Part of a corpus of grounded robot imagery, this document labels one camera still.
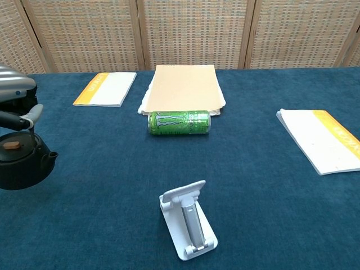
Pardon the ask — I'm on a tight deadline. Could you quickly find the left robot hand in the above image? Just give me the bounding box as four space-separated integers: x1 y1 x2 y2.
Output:
0 65 44 132

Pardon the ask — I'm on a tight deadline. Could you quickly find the small black cast-iron teapot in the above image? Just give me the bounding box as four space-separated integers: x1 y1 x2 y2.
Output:
0 128 59 191

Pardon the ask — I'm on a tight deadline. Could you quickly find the woven folding screen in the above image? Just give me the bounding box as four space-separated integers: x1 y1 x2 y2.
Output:
0 0 360 75

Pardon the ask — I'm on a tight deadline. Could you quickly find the yellow and white booklet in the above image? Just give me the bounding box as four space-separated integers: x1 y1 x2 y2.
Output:
73 72 137 108
276 108 360 177

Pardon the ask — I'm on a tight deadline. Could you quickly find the blue felt table cover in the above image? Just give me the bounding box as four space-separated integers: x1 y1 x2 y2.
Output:
0 66 360 270

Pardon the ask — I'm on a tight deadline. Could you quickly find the beige paper stack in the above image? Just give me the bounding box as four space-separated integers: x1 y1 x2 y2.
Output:
137 65 227 116

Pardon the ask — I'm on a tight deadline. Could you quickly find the green energy drink can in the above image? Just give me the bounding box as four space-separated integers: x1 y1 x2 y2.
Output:
147 110 212 136

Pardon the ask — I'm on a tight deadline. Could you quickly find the white folding phone stand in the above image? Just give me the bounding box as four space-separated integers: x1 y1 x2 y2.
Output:
159 180 219 260

